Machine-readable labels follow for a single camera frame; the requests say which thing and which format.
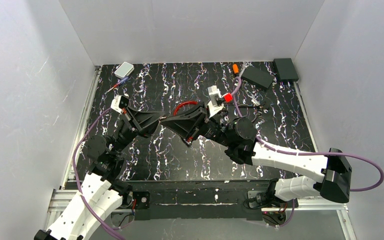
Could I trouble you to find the aluminium frame rail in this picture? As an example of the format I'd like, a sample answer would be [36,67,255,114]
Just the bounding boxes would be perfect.
[44,66,102,231]

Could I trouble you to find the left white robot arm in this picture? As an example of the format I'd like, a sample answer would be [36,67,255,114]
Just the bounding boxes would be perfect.
[34,106,165,240]

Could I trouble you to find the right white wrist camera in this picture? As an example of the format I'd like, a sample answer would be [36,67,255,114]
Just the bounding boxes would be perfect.
[207,85,224,118]

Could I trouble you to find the black box in corner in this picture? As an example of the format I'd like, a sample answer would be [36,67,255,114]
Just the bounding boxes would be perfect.
[273,58,299,83]

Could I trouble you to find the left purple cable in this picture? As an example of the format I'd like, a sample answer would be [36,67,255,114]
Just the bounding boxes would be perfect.
[72,106,127,240]

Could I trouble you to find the black flat box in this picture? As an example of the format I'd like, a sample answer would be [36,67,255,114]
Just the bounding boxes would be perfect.
[241,66,274,91]

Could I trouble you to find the red cable lock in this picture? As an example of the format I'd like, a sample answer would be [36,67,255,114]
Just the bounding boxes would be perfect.
[173,100,198,116]

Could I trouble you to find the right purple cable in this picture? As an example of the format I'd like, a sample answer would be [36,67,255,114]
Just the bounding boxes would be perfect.
[223,76,384,228]

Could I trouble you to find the red blue pen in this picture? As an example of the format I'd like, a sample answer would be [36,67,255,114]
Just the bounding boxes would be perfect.
[104,76,130,95]

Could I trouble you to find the white rectangular box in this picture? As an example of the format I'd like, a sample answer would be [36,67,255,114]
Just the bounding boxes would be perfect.
[114,62,135,79]

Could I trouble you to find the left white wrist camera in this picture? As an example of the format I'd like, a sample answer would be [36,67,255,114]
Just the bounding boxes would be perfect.
[110,95,130,114]

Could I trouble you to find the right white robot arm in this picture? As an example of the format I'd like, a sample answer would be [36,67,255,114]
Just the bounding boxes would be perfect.
[160,105,352,204]

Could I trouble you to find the small metal pliers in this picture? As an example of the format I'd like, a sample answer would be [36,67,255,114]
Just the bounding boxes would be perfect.
[248,94,261,106]

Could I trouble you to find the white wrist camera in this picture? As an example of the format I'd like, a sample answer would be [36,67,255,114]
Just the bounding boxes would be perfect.
[207,85,224,118]
[110,95,130,114]

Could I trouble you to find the orange-handled screwdriver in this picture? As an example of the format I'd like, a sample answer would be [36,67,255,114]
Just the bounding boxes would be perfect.
[232,63,240,78]

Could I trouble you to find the purple cable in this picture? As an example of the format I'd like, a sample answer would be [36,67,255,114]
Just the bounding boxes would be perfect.
[223,76,384,228]
[72,106,127,240]

